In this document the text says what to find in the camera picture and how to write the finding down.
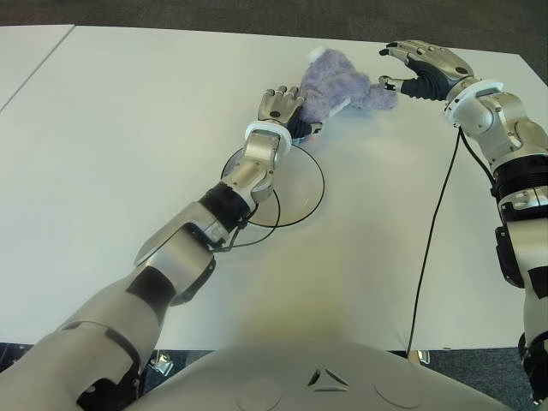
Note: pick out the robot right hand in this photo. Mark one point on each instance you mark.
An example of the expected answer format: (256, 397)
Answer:
(436, 70)

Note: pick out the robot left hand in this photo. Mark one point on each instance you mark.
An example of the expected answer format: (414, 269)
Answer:
(276, 107)

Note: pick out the purple plush rabbit doll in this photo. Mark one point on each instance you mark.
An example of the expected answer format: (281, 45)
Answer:
(338, 85)

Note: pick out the robot right arm silver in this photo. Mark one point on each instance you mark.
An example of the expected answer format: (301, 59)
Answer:
(492, 124)

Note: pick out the robot left arm silver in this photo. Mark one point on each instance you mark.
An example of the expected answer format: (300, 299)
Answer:
(180, 257)

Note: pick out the white plate black rim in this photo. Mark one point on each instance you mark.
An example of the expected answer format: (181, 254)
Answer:
(299, 188)

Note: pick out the grey robot torso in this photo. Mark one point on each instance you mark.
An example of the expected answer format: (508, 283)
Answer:
(278, 377)

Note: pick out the metal table bracket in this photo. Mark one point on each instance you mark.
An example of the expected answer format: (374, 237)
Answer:
(421, 356)
(160, 364)

